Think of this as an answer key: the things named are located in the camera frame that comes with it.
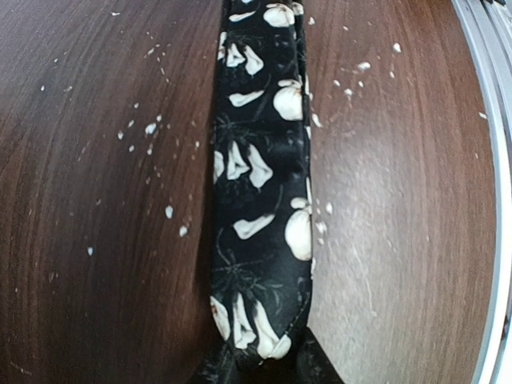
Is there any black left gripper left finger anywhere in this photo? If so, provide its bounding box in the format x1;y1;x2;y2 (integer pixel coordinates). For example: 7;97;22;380
187;343;240;384

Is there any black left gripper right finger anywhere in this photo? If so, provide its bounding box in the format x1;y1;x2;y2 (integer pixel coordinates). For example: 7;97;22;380
295;328;344;384

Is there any black white floral tie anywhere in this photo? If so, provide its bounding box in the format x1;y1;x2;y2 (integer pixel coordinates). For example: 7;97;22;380
210;1;312;370

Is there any aluminium front rail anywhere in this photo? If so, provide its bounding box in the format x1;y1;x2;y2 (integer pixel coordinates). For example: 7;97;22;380
453;1;511;383

